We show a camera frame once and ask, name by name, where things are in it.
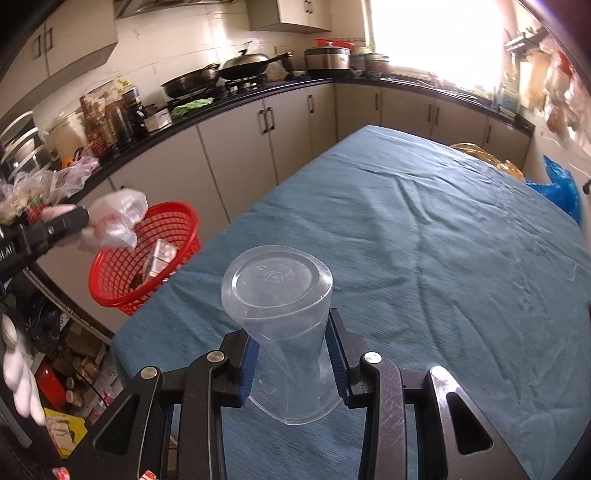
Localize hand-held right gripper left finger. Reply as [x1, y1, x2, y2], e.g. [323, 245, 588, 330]
[78, 329, 259, 480]

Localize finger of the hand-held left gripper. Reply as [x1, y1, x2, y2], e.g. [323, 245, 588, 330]
[21, 207, 92, 259]

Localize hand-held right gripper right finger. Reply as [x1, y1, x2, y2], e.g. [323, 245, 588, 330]
[325, 308, 532, 480]

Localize white plastic bag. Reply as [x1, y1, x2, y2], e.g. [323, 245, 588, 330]
[76, 188, 149, 252]

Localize clear bag with white items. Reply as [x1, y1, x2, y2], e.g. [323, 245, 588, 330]
[221, 246, 345, 425]

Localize small white carton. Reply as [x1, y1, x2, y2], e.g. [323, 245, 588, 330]
[142, 239, 182, 280]

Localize red plastic basket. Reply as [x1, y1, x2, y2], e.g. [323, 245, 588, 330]
[89, 200, 202, 317]

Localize person's left hand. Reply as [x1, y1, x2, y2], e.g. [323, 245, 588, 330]
[0, 314, 48, 426]

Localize crumpled clear plastic bags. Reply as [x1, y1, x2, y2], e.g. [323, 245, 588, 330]
[0, 154, 100, 220]

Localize black plastic bag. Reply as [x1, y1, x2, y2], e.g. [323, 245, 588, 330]
[23, 300, 63, 356]

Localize steel dish rack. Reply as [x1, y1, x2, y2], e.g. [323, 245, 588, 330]
[0, 111, 47, 185]

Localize white rice cooker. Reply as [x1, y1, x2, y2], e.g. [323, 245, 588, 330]
[39, 111, 88, 160]

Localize brown cardboard box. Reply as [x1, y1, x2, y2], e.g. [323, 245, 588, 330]
[65, 318, 109, 365]

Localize row of condiment bottles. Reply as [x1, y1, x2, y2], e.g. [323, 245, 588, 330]
[79, 78, 148, 155]

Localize blue tablecloth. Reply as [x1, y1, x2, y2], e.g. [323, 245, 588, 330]
[112, 124, 591, 480]

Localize red box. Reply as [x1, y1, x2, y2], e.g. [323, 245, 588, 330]
[36, 362, 66, 409]

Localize white seasoning container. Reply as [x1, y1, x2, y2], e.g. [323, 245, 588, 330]
[143, 108, 173, 131]

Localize green cloth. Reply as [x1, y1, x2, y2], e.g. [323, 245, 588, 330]
[171, 98, 215, 117]

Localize yellow printed bag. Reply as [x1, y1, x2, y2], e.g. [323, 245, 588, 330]
[43, 407, 88, 460]

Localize steel wok pan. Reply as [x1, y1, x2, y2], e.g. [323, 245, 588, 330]
[160, 63, 222, 99]

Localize beige lower kitchen cabinets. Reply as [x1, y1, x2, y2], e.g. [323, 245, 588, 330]
[34, 83, 532, 333]

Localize black kitchen countertop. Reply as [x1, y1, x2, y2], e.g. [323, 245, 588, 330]
[0, 74, 536, 217]

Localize gas stove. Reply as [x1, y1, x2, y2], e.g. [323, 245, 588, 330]
[166, 76, 273, 104]

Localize black wok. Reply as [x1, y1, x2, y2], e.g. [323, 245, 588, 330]
[218, 42, 296, 81]

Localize steel range hood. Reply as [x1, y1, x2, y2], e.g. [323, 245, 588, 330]
[115, 0, 247, 19]

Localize yellow plastic bag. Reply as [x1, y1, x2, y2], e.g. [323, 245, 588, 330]
[450, 142, 526, 182]

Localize blue plastic bag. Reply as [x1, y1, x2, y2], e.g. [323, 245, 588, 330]
[524, 154, 583, 224]

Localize steel rice cooker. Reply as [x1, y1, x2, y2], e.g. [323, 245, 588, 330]
[305, 45, 352, 77]

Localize teal white container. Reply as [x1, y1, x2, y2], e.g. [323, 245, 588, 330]
[501, 69, 522, 116]

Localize bright window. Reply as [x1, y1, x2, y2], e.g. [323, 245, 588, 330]
[369, 0, 506, 88]

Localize hanging plastic bags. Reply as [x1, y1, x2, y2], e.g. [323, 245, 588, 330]
[526, 44, 591, 144]

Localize beige wall cabinet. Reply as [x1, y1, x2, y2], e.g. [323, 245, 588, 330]
[247, 0, 333, 33]
[0, 0, 120, 100]

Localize metal wall rack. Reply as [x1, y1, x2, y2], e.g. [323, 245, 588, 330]
[503, 27, 550, 55]

